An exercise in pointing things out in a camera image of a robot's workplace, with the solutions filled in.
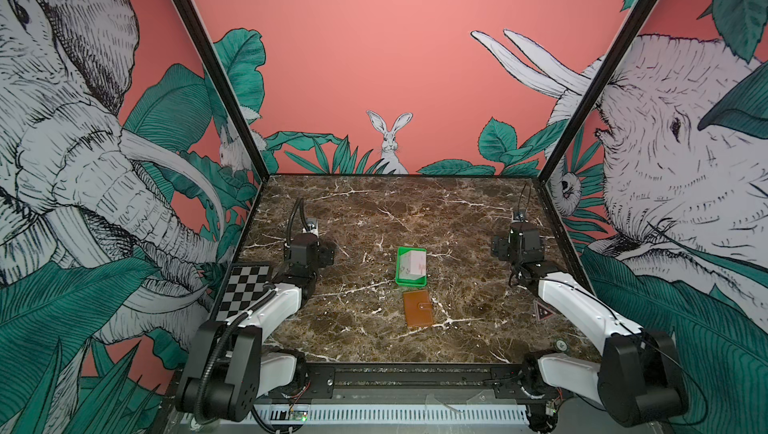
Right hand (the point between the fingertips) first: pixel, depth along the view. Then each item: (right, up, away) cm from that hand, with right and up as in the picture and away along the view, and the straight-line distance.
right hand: (512, 233), depth 87 cm
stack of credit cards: (-30, -10, +5) cm, 32 cm away
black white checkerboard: (-80, -15, +1) cm, 82 cm away
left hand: (-60, -1, +2) cm, 60 cm away
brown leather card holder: (-28, -22, -2) cm, 36 cm away
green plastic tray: (-27, -15, +3) cm, 32 cm away
